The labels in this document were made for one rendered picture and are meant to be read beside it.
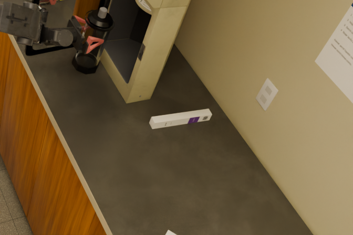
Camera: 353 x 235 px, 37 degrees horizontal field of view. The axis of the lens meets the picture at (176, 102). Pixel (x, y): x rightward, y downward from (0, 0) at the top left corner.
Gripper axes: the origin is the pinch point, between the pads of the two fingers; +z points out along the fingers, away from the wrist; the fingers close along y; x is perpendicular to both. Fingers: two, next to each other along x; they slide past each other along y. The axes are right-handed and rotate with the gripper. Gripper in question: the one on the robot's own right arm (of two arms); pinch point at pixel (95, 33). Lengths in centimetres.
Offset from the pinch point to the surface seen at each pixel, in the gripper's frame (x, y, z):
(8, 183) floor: 120, 23, -4
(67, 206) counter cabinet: 58, -33, -12
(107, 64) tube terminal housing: 21.0, 4.0, 14.1
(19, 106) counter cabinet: 59, 22, -10
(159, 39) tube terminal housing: -8.6, -15.4, 15.6
